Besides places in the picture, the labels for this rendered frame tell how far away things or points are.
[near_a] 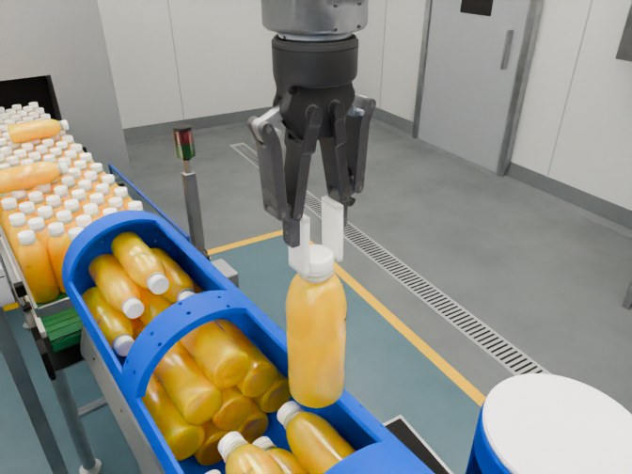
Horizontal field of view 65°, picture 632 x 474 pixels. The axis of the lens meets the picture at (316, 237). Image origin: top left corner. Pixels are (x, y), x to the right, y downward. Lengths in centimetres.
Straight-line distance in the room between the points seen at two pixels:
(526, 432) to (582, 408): 13
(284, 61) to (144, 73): 511
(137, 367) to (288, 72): 58
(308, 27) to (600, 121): 383
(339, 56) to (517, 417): 75
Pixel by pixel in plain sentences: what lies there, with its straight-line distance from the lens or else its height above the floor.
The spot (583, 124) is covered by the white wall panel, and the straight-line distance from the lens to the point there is 425.
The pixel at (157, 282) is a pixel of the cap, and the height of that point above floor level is 117.
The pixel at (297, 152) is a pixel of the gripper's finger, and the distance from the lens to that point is 47.
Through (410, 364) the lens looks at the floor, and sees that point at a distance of 255.
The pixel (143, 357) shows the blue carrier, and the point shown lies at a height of 119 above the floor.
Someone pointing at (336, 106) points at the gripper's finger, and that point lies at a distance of 46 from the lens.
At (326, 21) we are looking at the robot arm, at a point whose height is 171.
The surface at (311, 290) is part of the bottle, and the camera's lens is 54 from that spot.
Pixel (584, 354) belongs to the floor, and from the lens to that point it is 289.
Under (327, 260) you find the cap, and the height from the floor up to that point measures 147.
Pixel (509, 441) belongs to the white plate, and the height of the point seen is 104.
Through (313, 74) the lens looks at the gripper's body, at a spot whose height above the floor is 167.
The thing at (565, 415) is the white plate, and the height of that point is 104.
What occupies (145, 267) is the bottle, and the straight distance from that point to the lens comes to 109.
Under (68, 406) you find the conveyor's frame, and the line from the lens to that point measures 203.
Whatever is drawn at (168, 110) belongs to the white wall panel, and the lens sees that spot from 566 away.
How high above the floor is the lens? 175
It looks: 30 degrees down
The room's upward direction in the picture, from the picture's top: straight up
